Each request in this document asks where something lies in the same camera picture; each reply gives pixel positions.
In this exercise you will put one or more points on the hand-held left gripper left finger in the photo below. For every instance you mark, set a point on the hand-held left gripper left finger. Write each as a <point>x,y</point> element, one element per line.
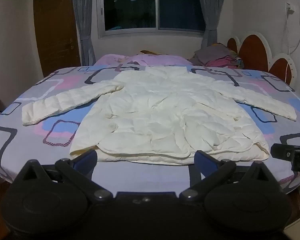
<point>86,161</point>

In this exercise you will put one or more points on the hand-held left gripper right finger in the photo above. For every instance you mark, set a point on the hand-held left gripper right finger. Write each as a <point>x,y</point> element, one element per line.
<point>202,161</point>

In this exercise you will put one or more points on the white puffer jacket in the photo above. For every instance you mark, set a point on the white puffer jacket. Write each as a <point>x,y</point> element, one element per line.
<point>162,120</point>

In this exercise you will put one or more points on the pile of folded clothes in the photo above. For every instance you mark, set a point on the pile of folded clothes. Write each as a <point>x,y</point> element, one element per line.
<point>217,57</point>

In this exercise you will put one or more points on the bed with patterned sheet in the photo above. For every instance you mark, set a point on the bed with patterned sheet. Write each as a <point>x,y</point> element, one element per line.
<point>27,140</point>

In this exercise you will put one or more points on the brown and white headboard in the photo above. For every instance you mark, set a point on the brown and white headboard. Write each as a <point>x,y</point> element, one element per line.
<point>255,52</point>

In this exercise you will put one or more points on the pink pillow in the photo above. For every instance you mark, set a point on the pink pillow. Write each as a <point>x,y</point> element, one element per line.
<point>145,59</point>

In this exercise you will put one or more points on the brown wooden door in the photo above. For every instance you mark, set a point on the brown wooden door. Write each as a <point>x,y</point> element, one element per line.
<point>55,30</point>

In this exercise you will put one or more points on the grey curtain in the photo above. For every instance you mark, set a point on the grey curtain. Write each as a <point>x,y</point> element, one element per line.
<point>83,22</point>
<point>211,12</point>

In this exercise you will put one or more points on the sliding glass window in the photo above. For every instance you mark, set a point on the sliding glass window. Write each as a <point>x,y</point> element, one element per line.
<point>153,6</point>

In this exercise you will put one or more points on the white wall socket with plug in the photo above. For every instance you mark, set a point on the white wall socket with plug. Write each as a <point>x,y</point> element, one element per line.
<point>290,8</point>

